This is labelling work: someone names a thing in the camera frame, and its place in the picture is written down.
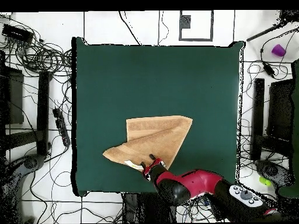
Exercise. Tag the tan towel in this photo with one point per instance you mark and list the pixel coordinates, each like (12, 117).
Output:
(154, 137)

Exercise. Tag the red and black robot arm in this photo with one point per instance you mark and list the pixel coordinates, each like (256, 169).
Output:
(193, 182)

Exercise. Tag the black flat panel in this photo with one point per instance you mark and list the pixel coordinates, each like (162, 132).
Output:
(12, 98)
(280, 109)

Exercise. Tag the dark green table cloth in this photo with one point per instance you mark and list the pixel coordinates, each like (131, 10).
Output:
(198, 81)

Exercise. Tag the black power strip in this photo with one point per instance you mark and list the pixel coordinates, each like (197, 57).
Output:
(61, 127)

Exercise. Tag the lime green object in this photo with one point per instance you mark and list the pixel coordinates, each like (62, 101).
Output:
(265, 181)

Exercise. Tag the black floor stand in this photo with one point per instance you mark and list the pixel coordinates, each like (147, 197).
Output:
(43, 112)
(258, 116)

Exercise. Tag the dark grey curved device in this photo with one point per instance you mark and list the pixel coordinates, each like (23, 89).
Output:
(30, 162)
(272, 171)

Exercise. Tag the dark grey square plate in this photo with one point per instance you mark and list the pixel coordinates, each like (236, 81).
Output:
(185, 22)

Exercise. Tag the black power adapter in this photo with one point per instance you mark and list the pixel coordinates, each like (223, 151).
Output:
(268, 69)

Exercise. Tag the dark green draped fabric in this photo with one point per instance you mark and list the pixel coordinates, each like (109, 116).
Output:
(296, 116)

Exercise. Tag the purple cup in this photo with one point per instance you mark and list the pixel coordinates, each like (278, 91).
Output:
(278, 50)

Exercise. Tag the black rod stand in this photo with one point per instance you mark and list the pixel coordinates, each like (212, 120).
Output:
(264, 32)

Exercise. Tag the black hub box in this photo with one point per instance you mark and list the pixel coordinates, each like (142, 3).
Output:
(17, 33)

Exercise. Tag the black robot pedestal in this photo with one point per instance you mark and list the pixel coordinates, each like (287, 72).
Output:
(144, 207)

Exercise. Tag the grey square frame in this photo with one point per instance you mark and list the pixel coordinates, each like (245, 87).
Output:
(180, 35)

